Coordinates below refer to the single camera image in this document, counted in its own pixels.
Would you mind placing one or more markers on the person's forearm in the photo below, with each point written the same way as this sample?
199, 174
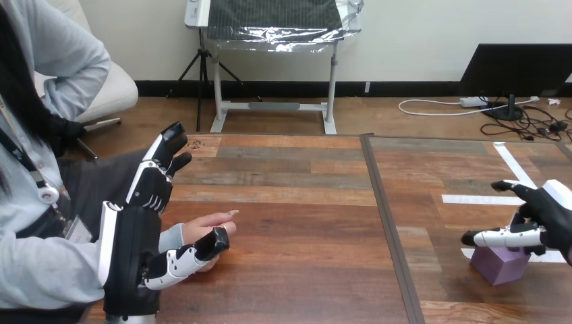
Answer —
80, 89
44, 277

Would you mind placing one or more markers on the black tripod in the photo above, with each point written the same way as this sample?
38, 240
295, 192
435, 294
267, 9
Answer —
203, 67

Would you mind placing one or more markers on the person's hand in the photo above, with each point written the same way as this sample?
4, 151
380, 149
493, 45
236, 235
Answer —
201, 225

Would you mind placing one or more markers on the person's body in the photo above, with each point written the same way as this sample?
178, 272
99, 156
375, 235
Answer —
27, 49

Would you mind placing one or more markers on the purple block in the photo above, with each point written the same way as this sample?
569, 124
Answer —
500, 266

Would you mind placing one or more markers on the white desk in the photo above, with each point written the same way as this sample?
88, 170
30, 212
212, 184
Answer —
273, 106

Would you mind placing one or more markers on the white cushioned chair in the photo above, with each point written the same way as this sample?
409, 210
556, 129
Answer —
117, 89

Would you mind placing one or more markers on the white power strip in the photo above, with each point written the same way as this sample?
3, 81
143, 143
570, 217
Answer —
473, 102

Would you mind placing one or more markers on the dark screen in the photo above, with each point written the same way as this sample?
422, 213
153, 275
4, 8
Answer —
514, 65

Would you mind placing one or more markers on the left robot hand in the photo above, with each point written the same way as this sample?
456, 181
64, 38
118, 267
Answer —
129, 250

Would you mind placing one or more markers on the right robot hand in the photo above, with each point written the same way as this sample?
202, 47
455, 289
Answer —
552, 214

